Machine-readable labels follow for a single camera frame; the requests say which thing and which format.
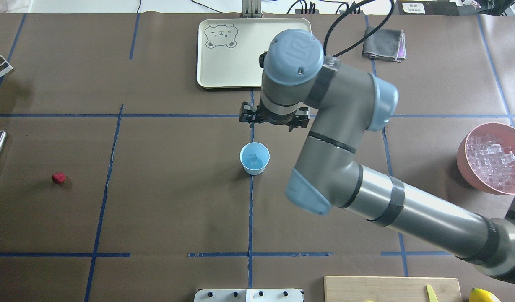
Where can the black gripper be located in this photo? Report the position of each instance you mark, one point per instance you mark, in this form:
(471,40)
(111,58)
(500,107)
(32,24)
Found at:
(247,114)

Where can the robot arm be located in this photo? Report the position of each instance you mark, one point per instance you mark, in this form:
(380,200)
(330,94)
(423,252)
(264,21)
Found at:
(298,75)

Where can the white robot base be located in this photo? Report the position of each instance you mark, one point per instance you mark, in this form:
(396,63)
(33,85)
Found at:
(250,295)

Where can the light blue cup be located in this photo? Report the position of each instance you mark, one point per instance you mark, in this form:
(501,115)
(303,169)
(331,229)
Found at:
(254,148)

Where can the ice cube in cup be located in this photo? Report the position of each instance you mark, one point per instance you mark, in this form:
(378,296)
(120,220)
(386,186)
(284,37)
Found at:
(254,161)

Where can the ice cubes in bowl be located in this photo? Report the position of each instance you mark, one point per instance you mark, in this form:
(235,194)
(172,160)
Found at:
(491,160)

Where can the cream bear tray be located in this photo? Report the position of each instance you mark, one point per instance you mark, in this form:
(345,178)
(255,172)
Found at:
(228,49)

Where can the grey folded cloth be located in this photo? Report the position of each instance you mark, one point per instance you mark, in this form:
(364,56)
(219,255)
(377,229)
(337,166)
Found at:
(386,44)

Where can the wooden cutting board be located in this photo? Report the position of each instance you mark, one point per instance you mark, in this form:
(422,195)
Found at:
(389,289)

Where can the red strawberry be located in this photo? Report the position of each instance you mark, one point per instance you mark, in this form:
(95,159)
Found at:
(59,178)

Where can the pink bowl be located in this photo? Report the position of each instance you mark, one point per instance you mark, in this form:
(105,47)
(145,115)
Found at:
(502,131)

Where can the yellow plastic knife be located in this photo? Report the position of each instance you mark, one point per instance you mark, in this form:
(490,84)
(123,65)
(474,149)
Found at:
(431,295)

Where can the yellow lemon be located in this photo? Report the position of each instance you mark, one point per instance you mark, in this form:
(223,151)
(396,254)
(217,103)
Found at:
(480,295)

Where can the camera mount clamp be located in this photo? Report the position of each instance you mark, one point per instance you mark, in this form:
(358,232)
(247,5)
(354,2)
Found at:
(252,9)

